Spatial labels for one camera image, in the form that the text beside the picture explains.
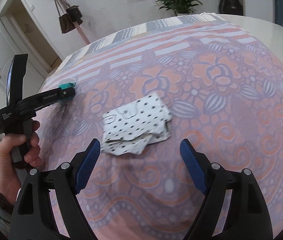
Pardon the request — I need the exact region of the green potted plant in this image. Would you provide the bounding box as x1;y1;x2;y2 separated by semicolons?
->
156;0;203;16

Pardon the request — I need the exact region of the grey white striped rug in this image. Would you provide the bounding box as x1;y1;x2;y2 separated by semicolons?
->
57;12;225;71

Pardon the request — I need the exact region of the black acoustic guitar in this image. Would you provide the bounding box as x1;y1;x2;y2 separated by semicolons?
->
219;0;244;16

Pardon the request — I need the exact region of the white door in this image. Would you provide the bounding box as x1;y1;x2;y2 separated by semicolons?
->
0;20;48;97

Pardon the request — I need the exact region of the teal wrapper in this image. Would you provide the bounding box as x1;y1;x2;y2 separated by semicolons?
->
58;81;76;100

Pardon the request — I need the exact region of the pink coat stand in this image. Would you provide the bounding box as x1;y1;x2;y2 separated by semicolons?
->
53;0;90;45

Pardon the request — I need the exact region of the white dotted paper bag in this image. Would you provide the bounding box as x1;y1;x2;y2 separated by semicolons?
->
101;93;172;156

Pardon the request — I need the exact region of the person's left hand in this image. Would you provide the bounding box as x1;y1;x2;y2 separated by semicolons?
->
0;121;42;205

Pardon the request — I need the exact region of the black hanging bag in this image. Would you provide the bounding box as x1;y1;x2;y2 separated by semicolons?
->
66;5;83;25

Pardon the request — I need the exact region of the brown hanging handbag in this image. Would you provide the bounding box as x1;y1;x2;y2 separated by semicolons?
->
54;0;75;34

